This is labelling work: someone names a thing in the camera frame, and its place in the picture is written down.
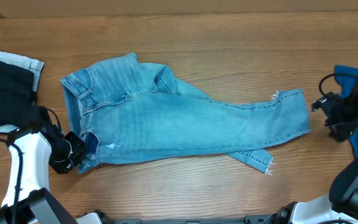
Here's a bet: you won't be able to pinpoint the light blue denim jeans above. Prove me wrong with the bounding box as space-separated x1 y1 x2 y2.
61 53 310 174

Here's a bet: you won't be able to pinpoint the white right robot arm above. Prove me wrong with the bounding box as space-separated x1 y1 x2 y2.
257 158 358 223

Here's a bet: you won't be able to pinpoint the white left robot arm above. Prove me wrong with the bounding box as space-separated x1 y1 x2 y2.
0 129 102 224

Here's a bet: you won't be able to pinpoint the black folded garment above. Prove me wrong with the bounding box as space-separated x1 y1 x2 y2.
0 61 35 126

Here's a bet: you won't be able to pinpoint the light denim folded garment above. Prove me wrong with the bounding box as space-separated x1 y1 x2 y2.
0 52 44 133

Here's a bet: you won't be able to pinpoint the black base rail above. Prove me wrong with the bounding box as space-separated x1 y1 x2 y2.
93 207 291 224

